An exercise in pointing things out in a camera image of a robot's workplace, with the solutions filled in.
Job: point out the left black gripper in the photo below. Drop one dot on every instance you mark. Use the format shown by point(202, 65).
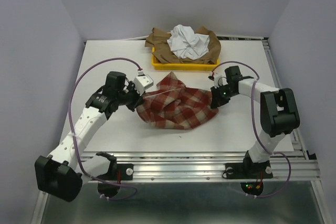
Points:
point(139, 99)

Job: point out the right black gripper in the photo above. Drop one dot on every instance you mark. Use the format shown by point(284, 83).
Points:
point(217, 101)

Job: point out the red plaid skirt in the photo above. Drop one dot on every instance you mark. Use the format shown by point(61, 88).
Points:
point(175, 106)

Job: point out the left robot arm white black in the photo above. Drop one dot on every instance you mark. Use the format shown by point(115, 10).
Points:
point(62, 173)

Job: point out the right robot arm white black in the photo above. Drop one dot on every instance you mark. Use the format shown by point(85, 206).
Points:
point(279, 116)

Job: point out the yellow plastic tray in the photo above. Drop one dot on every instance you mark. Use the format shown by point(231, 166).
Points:
point(181, 66)

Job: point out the brown skirt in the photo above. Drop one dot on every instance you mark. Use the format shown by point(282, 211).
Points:
point(158, 39)

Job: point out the white skirt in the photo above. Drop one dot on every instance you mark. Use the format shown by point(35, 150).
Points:
point(186, 44)

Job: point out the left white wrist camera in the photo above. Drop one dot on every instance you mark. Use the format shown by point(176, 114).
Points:
point(142, 83)

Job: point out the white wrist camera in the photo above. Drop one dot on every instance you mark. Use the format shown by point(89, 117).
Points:
point(142, 83)
point(218, 79)

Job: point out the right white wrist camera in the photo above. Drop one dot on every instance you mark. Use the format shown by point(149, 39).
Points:
point(218, 79)

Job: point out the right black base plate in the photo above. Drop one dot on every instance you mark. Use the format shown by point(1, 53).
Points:
point(247, 171)

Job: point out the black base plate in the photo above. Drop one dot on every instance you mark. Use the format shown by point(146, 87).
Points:
point(247, 171)
point(117, 172)

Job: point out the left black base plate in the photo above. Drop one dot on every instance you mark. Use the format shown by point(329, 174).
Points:
point(117, 172)

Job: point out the aluminium frame rail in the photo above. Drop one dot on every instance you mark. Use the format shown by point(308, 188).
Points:
point(205, 167)

